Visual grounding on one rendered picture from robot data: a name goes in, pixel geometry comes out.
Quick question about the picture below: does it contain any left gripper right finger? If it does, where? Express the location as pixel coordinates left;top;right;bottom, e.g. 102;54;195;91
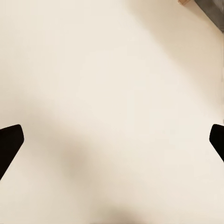
209;124;224;162

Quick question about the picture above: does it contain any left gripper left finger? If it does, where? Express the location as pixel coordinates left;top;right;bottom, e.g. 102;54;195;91
0;124;24;180

